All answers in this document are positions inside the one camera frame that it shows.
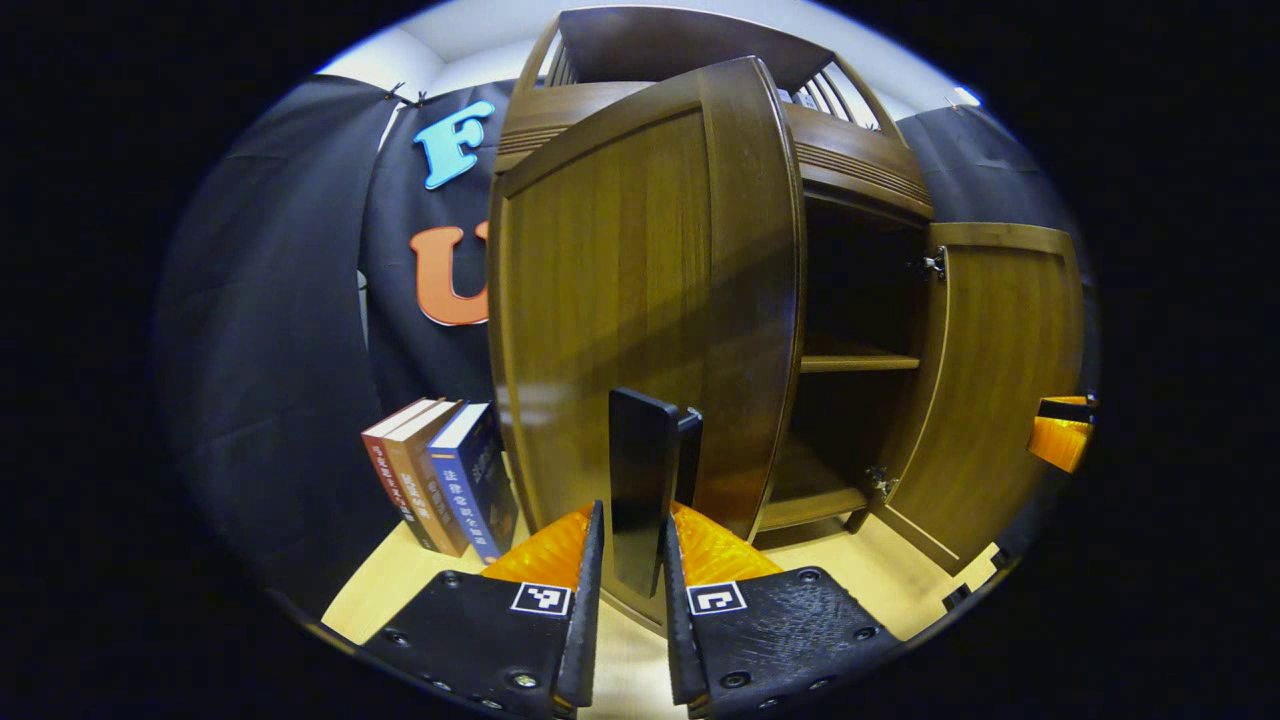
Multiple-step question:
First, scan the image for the wooden inner cabinet shelf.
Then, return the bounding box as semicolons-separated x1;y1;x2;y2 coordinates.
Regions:
800;352;921;375

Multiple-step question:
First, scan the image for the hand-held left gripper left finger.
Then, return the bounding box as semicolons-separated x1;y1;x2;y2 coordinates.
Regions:
360;500;606;719

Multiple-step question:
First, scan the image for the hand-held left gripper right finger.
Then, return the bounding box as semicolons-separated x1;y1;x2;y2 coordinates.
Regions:
663;500;903;719

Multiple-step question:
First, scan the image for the black cabinet door handle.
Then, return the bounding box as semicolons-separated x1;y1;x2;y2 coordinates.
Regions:
608;388;704;599

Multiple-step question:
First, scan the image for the red standing book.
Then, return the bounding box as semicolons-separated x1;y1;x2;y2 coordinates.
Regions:
361;398;441;553

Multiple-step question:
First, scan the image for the wooden double-door shoe cabinet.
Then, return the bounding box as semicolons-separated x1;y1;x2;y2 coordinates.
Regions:
495;5;936;536

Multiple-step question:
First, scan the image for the wooden shoe cabinet door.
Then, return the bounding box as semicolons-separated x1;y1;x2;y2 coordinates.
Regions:
488;55;807;637
870;222;1086;576

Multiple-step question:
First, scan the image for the blue standing book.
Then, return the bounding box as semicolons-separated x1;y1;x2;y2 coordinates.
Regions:
428;403;519;565

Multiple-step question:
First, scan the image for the black backdrop cloth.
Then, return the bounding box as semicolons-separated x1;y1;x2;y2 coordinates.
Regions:
155;73;1101;611

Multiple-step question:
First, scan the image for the orange standing book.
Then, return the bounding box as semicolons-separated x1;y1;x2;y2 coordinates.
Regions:
385;401;471;558

